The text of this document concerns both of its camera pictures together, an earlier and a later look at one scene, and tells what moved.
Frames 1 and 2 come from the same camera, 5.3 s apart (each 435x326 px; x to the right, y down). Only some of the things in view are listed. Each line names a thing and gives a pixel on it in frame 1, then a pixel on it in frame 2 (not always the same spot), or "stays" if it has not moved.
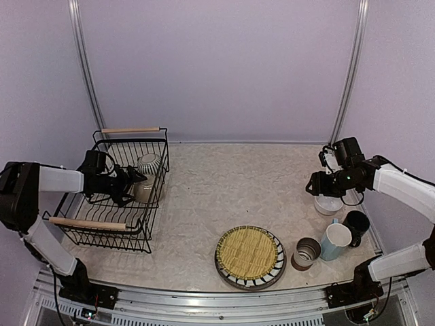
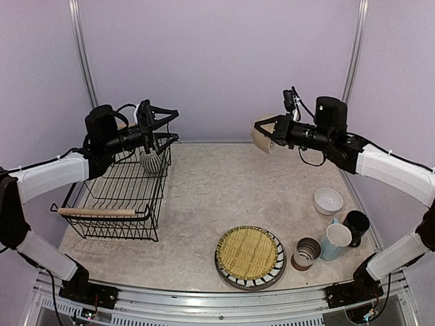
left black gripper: x=132 y=177 to x=147 y=129
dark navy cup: x=358 y=223 stays
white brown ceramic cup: x=308 y=250 stays
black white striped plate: x=276 y=272 stays
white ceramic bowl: x=327 y=205 stays
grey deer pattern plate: x=258 y=284 stays
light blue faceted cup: x=338 y=235 stays
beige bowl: x=143 y=189 to x=262 y=140
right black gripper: x=322 y=187 to x=281 y=132
